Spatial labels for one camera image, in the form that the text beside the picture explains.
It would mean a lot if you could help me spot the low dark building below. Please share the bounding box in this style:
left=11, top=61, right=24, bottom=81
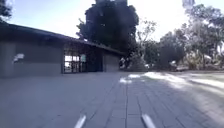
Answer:
left=0, top=20, right=126, bottom=79

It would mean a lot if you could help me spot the grey paved path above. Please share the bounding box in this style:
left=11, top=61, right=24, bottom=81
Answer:
left=0, top=70, right=224, bottom=128

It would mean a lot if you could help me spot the group of trees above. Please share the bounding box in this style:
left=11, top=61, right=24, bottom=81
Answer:
left=125, top=2, right=224, bottom=72

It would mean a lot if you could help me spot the tall dark tree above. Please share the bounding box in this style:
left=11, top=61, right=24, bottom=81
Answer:
left=76, top=0, right=140, bottom=57

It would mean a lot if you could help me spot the robot's own part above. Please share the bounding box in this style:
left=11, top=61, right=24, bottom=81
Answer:
left=141, top=113, right=157, bottom=128
left=73, top=114, right=87, bottom=128

